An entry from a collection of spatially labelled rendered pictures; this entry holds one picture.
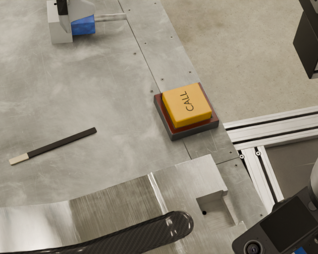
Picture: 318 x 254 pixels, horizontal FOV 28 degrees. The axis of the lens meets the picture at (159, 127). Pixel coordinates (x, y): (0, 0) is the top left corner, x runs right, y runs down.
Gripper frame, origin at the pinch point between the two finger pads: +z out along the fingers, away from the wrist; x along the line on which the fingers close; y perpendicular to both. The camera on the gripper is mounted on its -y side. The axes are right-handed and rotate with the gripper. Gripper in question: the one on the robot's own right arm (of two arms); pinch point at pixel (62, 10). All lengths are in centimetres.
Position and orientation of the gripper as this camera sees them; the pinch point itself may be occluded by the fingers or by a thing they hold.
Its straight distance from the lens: 107.8
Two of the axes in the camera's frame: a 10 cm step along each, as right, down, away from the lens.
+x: -1.4, -8.3, 5.3
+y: 9.9, -1.0, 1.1
